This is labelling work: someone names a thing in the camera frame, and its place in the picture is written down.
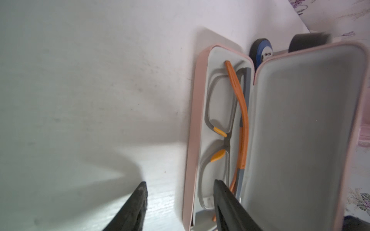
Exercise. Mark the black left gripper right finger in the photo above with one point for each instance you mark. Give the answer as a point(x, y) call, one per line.
point(230, 215)

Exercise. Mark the brown frame glasses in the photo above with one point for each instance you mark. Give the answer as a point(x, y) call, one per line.
point(240, 82)

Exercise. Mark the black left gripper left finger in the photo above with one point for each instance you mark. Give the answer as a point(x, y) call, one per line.
point(132, 214)

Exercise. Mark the blue stapler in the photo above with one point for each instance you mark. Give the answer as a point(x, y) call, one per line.
point(260, 50)

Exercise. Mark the pink grey case back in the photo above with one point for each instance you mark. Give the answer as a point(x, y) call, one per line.
point(305, 109)

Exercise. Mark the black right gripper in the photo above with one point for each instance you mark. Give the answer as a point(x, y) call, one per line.
point(309, 40)

